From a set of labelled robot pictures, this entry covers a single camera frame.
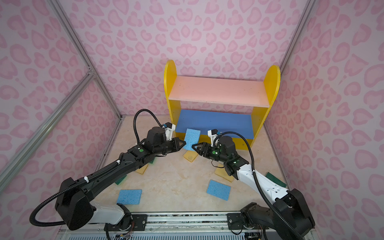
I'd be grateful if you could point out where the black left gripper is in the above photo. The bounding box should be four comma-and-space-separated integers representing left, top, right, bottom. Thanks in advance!
154, 136, 187, 157

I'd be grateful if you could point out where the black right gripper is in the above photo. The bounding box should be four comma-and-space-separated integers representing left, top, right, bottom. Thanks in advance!
191, 142, 229, 163

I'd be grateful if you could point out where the yellow sponge shelf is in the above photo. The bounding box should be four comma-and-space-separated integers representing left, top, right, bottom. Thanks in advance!
183, 150, 198, 163

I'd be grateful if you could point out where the blue sponge floor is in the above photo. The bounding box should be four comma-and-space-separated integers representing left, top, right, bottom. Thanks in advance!
117, 190, 142, 205
207, 180, 231, 201

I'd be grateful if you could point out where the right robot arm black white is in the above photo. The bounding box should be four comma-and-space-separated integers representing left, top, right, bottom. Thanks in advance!
192, 132, 316, 240

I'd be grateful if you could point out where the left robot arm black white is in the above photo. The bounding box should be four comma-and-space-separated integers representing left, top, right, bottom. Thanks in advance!
55, 127, 186, 231

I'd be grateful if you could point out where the yellow wooden shelf unit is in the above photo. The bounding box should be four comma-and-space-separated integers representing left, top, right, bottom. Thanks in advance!
164, 60, 281, 150

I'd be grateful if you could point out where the green scouring pad left upper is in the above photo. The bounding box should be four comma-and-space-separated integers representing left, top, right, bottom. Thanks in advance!
149, 158, 156, 165

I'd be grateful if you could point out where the green scouring pad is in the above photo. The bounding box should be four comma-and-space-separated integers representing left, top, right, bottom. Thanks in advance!
266, 172, 287, 188
149, 158, 156, 165
115, 175, 127, 185

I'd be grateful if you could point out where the yellow sponge right floor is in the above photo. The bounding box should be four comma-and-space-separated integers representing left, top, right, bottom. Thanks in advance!
215, 168, 235, 183

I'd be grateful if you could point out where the yellow sponge floor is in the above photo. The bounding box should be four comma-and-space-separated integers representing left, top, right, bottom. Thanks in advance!
215, 168, 235, 183
135, 164, 149, 175

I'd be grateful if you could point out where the yellow sponge left floor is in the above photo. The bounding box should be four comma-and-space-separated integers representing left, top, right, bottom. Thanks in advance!
135, 164, 149, 175

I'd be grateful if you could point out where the green scouring pad far left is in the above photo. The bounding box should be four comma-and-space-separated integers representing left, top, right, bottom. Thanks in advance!
115, 175, 127, 185

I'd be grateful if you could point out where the green scouring pad far right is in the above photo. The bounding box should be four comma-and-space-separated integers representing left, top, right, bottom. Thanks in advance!
266, 172, 287, 188

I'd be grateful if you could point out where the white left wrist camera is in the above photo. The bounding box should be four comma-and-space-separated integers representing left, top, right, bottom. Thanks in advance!
163, 122, 176, 141

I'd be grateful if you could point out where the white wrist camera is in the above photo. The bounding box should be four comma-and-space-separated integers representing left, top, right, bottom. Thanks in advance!
163, 122, 176, 141
208, 129, 219, 147

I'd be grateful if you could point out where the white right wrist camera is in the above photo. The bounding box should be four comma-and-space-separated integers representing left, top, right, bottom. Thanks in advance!
208, 129, 219, 147

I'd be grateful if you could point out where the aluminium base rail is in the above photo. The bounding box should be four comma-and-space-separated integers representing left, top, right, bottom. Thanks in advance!
55, 210, 319, 240

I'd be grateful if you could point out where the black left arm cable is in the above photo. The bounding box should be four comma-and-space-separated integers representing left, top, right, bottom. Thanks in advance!
29, 108, 164, 227

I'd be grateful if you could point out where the aluminium frame profile right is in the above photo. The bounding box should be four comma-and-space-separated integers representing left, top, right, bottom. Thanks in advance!
280, 0, 319, 75

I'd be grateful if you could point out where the aluminium frame profile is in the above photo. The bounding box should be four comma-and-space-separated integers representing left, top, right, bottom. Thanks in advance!
280, 0, 319, 75
1, 1, 121, 191

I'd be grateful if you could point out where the aluminium frame profile left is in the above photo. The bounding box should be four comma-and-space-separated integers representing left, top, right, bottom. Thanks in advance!
1, 1, 121, 191

